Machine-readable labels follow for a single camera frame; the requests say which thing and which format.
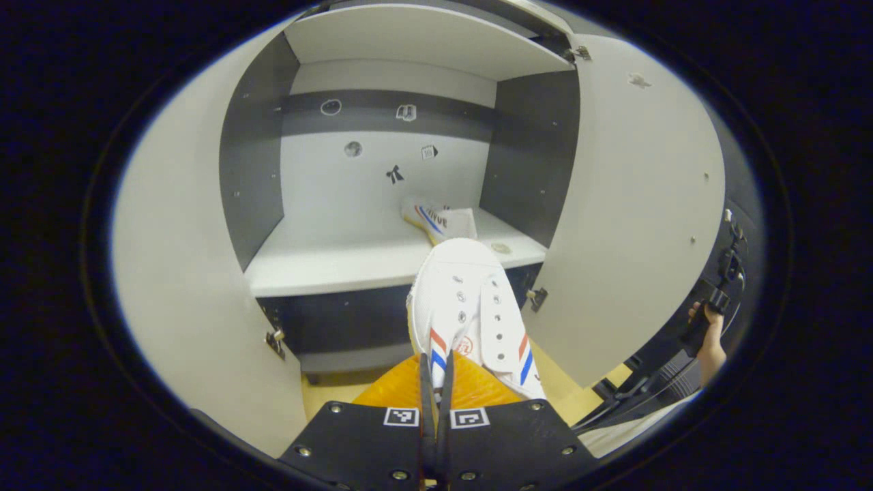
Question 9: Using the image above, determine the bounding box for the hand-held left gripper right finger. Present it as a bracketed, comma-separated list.
[436, 353, 601, 491]

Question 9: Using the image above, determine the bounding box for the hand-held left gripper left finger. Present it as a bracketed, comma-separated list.
[280, 353, 437, 491]

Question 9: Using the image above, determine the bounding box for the white cabinet door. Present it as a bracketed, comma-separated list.
[522, 34, 727, 389]
[113, 17, 308, 458]

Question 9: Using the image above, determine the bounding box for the white striped shoe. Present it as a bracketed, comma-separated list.
[401, 198, 478, 246]
[407, 237, 546, 403]

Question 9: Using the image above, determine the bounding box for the white shoe cabinet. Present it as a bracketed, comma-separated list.
[113, 0, 727, 458]

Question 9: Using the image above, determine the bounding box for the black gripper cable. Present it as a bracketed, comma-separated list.
[573, 365, 703, 432]

